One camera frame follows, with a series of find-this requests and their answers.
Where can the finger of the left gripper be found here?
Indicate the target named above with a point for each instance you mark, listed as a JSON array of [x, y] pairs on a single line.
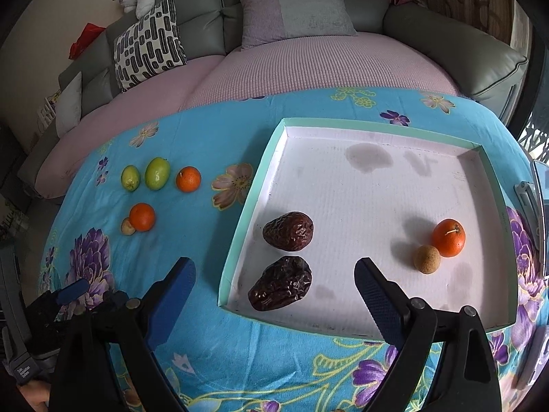
[[72, 292]]

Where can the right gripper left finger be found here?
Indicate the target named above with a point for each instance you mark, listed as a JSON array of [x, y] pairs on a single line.
[[164, 301]]

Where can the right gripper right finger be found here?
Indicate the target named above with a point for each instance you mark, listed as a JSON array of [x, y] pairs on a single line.
[[402, 321]]

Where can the stemmed orange tangerine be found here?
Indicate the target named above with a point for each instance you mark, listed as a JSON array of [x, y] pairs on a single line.
[[448, 238]]

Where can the dark red date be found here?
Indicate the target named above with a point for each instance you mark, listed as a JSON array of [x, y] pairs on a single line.
[[290, 232], [281, 284]]

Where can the small orange tangerine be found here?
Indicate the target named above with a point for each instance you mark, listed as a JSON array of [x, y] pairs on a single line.
[[188, 180]]

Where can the person's left hand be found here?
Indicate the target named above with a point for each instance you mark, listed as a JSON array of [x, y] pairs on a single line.
[[37, 394]]

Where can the blue floral tablecloth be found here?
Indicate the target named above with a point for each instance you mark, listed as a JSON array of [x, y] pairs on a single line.
[[217, 360]]

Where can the teal white tray box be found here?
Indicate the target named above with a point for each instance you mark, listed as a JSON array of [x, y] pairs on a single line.
[[377, 191]]

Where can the left green jujube fruit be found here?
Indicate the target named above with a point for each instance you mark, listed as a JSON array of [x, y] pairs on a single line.
[[130, 178]]

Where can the green jujube fruit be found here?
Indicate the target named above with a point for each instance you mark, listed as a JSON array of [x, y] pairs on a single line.
[[130, 178], [157, 173]]

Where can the right green jujube fruit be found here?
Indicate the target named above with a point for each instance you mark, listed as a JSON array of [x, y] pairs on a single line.
[[157, 173]]

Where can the light grey pillow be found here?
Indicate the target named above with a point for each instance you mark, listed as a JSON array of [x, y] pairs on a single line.
[[69, 106]]

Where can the black white patterned pillow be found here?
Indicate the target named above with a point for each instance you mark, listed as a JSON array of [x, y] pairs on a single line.
[[149, 47]]

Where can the red plastic bag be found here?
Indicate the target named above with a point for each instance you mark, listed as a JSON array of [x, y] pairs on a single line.
[[89, 34]]

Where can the pink sofa seat cover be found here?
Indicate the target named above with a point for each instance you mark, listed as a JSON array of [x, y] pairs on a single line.
[[364, 60]]

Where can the grey leather sofa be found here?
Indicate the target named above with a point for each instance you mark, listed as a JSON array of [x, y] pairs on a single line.
[[484, 68]]

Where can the lilac grey pillow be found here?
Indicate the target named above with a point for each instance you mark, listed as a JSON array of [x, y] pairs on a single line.
[[268, 21]]

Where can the white wire rack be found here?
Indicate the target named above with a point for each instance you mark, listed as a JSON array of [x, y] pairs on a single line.
[[47, 111]]

